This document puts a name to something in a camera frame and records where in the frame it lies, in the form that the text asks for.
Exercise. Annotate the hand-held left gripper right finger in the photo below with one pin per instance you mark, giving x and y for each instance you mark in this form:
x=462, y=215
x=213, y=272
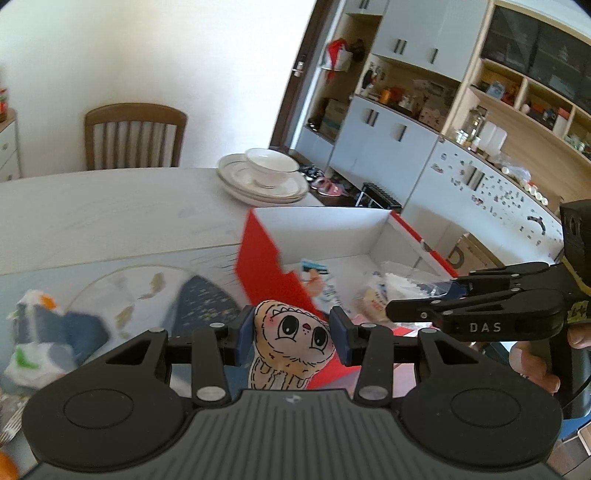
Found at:
x=339, y=334

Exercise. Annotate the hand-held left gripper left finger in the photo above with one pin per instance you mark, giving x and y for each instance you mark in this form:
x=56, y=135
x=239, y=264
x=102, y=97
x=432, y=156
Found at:
x=244, y=337

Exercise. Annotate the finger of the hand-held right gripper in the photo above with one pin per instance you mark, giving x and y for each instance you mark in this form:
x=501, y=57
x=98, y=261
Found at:
x=415, y=307
x=503, y=273

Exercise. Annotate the yellow bread packet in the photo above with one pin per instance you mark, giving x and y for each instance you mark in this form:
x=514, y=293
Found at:
x=378, y=295

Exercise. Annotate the beige cartoon plush toy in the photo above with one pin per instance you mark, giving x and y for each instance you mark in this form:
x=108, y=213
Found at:
x=286, y=341

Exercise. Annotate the red cardboard box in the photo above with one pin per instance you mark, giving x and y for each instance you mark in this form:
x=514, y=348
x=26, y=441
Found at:
x=263, y=272

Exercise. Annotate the white marble desktop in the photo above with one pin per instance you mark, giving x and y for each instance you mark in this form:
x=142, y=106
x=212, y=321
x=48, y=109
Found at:
x=115, y=207

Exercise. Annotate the person's right hand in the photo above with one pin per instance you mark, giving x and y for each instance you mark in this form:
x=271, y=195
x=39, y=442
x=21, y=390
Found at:
x=531, y=364

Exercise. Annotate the cardboard box on floor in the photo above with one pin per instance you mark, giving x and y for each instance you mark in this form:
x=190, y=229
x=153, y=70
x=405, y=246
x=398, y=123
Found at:
x=471, y=251

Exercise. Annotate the black floor rack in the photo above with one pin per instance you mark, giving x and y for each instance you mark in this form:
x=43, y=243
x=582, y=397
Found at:
x=376, y=196

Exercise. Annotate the blue patterned table mat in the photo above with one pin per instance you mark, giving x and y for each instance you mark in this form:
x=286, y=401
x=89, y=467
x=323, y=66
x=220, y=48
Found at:
x=138, y=286

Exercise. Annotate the white plate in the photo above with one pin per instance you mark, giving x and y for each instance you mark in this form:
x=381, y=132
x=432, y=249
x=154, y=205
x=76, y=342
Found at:
x=258, y=199

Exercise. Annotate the pink shoes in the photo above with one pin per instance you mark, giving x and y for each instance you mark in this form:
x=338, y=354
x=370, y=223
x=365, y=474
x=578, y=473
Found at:
x=330, y=187

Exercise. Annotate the stack of white plates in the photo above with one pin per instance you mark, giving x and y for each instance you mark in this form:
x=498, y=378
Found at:
x=233, y=170

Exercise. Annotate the white bowl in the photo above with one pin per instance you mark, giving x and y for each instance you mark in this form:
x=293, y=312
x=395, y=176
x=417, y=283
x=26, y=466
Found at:
x=270, y=168

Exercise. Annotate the white printed plastic bag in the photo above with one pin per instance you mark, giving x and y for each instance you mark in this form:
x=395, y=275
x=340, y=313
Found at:
x=51, y=341

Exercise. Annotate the brown door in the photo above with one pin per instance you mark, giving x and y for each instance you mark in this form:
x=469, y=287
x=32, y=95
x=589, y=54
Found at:
x=300, y=92

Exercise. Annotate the wooden chair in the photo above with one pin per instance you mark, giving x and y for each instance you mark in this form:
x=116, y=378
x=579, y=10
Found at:
x=134, y=115

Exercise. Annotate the red white hanging bag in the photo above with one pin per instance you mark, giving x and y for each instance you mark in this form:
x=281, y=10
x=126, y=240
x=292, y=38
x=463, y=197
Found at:
x=337, y=55

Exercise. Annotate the orange fruit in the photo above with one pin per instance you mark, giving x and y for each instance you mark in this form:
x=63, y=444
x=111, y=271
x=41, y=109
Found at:
x=7, y=466

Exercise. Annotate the white sideboard cabinet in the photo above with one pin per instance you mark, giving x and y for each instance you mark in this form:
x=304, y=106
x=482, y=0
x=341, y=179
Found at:
x=8, y=152

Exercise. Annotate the grey wooden wall cabinet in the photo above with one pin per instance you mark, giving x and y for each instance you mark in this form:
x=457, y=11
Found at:
x=415, y=46

